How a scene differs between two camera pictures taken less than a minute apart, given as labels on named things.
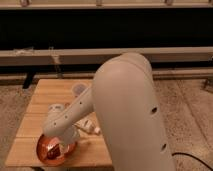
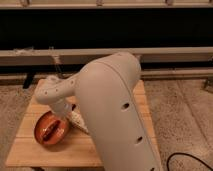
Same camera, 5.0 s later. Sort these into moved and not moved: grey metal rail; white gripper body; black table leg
Moved: white gripper body
Not moved: grey metal rail; black table leg
